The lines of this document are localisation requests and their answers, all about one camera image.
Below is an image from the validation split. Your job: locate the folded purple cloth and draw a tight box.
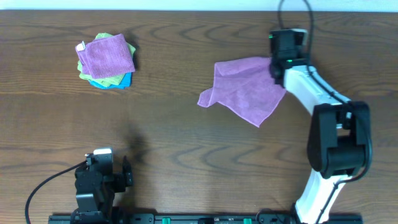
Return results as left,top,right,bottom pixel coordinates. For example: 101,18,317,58
75,34,135,79

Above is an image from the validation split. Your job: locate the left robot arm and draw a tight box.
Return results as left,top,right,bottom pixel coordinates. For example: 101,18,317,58
70,153,133,224

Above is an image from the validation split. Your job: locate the folded blue cloth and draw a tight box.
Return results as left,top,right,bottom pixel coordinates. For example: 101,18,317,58
89,73,132,90

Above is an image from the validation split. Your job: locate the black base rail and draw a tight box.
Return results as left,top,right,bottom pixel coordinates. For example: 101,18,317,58
48,206,364,224

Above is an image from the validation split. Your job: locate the purple microfiber cloth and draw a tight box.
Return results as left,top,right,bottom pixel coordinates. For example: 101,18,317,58
197,57,286,128

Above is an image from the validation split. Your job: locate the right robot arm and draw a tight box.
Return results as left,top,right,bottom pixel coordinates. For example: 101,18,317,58
269,58,373,223

